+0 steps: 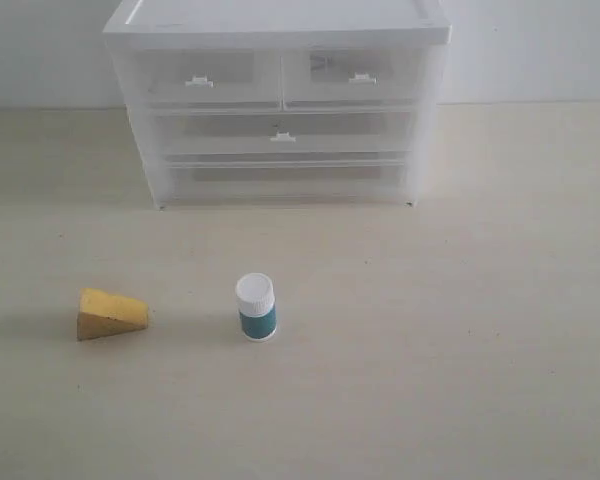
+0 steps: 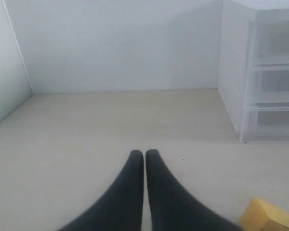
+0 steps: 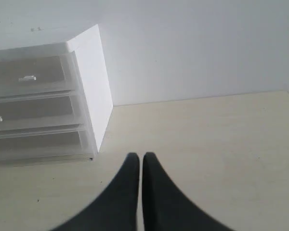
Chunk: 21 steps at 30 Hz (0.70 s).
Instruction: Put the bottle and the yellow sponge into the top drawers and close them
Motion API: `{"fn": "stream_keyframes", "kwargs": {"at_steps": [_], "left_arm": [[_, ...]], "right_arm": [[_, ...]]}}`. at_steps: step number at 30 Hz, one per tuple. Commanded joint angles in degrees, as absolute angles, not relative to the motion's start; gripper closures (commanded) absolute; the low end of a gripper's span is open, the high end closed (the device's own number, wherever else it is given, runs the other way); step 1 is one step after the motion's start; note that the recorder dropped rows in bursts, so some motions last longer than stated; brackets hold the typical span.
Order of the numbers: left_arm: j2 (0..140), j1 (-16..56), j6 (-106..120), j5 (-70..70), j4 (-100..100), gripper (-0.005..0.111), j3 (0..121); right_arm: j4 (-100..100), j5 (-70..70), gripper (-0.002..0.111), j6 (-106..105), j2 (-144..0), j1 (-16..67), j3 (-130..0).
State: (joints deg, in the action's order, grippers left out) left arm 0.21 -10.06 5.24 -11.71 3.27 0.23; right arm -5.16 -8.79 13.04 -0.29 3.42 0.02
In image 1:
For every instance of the bottom wide translucent drawer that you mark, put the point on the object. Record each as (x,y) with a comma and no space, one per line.
(205,183)

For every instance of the wide translucent drawer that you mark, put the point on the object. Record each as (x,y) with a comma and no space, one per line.
(279,133)
(205,183)

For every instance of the white plastic drawer cabinet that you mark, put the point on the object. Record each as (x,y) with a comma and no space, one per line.
(279,26)

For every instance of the middle wide translucent drawer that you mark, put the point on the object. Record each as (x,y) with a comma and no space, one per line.
(279,133)

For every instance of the yellow cheese wedge toy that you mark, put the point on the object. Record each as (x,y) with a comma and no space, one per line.
(102,314)

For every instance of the teal bottle with white cap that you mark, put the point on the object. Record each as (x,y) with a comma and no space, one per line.
(256,303)

